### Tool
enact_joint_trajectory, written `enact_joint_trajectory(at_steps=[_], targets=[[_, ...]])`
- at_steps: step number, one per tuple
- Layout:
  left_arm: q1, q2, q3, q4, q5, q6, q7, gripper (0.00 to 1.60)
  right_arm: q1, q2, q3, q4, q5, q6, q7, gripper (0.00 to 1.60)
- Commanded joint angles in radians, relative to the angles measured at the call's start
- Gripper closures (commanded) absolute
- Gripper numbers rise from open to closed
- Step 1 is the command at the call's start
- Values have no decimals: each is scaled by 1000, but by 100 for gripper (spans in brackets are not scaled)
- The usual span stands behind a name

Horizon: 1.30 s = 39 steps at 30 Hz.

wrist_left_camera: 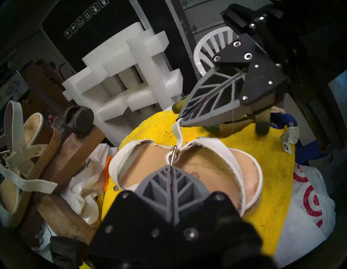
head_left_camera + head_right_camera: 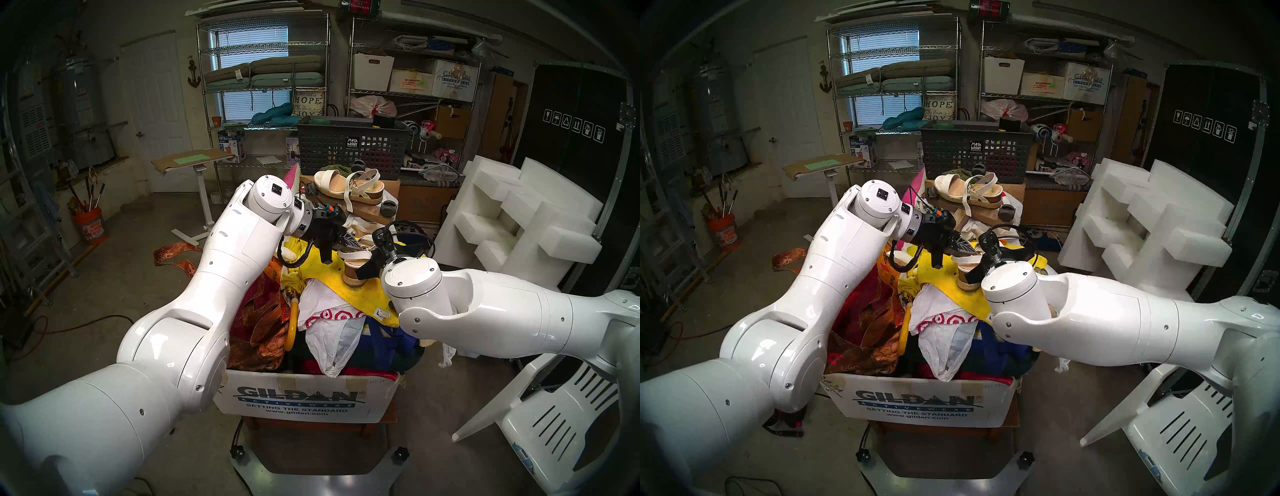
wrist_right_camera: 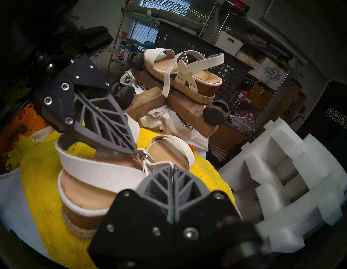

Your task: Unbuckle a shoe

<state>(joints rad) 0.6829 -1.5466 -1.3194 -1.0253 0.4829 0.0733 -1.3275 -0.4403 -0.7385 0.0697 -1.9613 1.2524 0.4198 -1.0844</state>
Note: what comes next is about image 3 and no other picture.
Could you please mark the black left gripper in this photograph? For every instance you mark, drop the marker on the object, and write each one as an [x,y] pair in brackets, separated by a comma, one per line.
[59,48]

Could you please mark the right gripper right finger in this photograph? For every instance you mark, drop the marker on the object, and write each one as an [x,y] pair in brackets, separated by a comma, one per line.
[200,227]

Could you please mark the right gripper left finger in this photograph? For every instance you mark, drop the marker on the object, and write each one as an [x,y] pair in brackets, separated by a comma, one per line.
[141,230]

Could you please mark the small white cloth pouch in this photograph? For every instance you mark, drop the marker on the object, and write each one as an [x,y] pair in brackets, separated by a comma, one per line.
[43,133]

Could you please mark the blue white product box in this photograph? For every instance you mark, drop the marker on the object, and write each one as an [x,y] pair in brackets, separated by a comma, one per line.
[124,51]

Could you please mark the red orange floral bag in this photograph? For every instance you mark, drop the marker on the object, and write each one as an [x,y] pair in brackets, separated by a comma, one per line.
[24,124]

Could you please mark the yellow folded umbrella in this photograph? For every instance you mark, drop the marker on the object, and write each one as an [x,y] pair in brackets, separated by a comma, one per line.
[19,149]

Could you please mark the small orange pot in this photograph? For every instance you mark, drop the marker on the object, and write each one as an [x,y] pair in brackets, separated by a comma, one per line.
[124,34]

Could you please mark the yellow terry towel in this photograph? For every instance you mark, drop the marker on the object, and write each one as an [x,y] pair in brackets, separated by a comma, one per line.
[46,189]

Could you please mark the wooden caster dolly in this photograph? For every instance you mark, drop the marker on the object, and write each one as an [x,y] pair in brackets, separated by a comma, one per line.
[187,114]

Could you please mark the low brown wooden cabinet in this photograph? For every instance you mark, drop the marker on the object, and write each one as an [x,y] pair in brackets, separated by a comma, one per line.
[225,138]

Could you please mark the window with white blinds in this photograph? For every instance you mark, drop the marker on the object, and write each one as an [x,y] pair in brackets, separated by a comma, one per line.
[141,32]

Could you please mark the white foam packing block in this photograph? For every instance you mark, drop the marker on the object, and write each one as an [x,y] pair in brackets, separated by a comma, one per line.
[271,162]

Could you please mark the black plastic mesh basket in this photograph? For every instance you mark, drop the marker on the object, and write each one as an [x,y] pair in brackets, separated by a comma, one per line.
[173,38]

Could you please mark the white Target plastic bag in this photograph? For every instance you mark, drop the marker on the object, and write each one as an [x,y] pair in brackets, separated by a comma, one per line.
[13,206]

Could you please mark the sage green seat cushion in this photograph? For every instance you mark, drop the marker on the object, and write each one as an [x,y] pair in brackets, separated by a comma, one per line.
[176,24]

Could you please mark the khaki seat cushion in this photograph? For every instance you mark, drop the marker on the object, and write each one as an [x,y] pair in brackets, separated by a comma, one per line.
[168,13]

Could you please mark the brown cardboard storage box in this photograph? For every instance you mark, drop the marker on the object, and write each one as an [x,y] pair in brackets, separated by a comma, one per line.
[260,97]

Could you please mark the tall brown wooden cabinet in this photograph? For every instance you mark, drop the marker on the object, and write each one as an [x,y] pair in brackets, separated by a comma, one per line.
[292,103]

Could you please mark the white labelled cardboard box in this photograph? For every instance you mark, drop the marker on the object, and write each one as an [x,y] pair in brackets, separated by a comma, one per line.
[248,62]

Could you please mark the small Gildan cardboard box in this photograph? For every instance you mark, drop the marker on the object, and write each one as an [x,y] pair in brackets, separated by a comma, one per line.
[271,74]

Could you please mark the red snowman box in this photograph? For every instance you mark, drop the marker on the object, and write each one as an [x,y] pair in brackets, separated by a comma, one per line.
[238,5]

